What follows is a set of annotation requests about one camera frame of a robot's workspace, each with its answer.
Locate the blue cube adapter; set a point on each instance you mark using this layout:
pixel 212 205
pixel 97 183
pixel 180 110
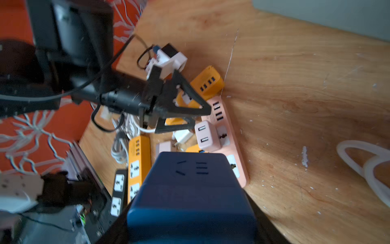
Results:
pixel 191 198

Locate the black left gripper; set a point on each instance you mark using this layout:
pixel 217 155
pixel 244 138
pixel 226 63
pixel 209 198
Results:
pixel 151 100

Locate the small white plug adapter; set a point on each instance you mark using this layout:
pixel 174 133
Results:
pixel 182 136

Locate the grey plastic storage box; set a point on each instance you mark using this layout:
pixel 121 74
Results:
pixel 367 18

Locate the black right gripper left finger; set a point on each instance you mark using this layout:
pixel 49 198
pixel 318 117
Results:
pixel 118 232

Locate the black power strip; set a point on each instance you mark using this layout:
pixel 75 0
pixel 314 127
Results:
pixel 120 193

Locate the short yellow power strip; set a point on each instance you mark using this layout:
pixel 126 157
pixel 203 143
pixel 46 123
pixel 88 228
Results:
pixel 207 84

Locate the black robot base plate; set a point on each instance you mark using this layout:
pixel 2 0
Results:
pixel 60 191

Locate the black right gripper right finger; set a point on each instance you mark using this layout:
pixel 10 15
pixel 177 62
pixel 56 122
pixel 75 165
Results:
pixel 267 233

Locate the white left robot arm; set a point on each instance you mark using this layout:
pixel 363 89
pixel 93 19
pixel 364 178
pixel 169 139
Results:
pixel 72 55

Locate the pink power strip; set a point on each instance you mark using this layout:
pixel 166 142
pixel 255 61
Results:
pixel 221 121

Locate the small pink USB charger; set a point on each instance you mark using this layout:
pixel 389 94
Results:
pixel 207 137

